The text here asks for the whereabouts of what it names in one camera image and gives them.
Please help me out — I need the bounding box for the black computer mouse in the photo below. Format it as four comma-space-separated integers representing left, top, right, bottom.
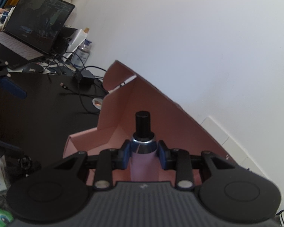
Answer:
22, 63, 44, 73

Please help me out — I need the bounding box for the white wall socket strip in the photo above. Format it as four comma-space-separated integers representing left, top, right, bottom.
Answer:
201, 116, 266, 177

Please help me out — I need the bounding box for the silver desk grommet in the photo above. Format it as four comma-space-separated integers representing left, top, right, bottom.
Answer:
92, 98, 103, 110

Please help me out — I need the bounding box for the black power adapter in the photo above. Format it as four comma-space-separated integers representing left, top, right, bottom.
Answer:
72, 69, 95, 90

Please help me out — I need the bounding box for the black tangled cable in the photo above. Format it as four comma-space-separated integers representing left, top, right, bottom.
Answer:
41, 52, 108, 114

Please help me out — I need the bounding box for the small clear bottle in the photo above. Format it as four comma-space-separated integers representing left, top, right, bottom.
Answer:
72, 40, 92, 69

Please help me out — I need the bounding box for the black laptop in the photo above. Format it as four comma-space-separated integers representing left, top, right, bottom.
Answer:
0, 0, 75, 70

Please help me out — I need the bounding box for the pink cardboard box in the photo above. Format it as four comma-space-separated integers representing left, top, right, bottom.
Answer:
63, 61, 226, 182

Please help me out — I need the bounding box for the white tube wooden cap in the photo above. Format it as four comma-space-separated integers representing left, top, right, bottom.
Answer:
63, 27, 90, 58

